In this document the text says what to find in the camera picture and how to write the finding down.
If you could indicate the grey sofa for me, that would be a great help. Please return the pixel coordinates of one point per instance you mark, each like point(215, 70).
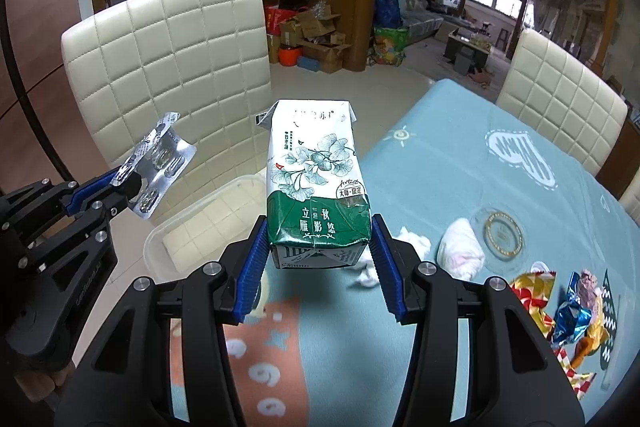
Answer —
point(420, 14)

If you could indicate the blue bag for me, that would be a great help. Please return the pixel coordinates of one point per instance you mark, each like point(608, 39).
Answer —
point(387, 12)

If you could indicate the green white tissue pack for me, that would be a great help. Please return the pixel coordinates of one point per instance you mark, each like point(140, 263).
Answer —
point(315, 187)

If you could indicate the pink wrapper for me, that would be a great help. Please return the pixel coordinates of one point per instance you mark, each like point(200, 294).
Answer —
point(589, 289)

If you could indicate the colourful woven bag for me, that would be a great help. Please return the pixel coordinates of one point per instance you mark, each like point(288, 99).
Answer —
point(390, 44)

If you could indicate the small white tissue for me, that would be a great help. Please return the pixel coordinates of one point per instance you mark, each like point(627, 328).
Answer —
point(415, 241)
point(367, 277)

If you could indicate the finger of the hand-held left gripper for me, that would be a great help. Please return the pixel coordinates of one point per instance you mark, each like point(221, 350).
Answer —
point(117, 203)
point(95, 189)

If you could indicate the person's left hand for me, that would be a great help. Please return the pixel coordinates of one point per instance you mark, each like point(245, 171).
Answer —
point(55, 377)

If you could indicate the red bag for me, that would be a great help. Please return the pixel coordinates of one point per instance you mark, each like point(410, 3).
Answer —
point(277, 19)

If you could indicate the grey bin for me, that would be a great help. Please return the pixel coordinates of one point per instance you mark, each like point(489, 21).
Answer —
point(464, 61)

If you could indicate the orange candy wrapper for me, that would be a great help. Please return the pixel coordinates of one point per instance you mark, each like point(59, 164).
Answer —
point(590, 342)

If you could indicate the pile of cardboard boxes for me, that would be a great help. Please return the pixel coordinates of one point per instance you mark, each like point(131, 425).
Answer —
point(320, 54)

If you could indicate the clear plastic container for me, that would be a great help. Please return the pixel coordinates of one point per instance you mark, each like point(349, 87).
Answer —
point(200, 217)

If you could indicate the gold red chequered wrapper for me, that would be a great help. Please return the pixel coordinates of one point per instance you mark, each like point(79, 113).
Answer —
point(532, 297)

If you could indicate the coffee table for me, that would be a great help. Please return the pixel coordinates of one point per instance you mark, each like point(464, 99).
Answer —
point(467, 43)

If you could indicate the teal printed tablecloth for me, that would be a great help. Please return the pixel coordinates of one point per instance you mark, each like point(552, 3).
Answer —
point(450, 167)

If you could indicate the large cream quilted chair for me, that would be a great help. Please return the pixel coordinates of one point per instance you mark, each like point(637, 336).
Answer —
point(165, 57)

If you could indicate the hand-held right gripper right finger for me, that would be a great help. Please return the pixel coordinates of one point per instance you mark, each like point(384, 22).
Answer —
point(386, 269)

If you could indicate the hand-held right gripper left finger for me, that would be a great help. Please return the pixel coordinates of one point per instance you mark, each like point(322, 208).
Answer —
point(250, 269)

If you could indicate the wooden partition cabinet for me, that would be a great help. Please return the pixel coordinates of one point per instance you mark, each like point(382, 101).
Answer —
point(357, 22)

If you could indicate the blue foil candy wrapper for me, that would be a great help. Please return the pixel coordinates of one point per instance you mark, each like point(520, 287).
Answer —
point(570, 314)

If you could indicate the red white chequered wrapper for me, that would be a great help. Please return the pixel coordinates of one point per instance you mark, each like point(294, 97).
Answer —
point(575, 374)

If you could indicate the silver pill blister pack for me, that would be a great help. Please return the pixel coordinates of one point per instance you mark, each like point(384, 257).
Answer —
point(160, 157)

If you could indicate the large white tissue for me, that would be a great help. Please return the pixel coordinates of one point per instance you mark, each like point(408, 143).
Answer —
point(460, 247)

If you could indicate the orange bucket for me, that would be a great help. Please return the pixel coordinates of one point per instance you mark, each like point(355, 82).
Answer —
point(290, 56)

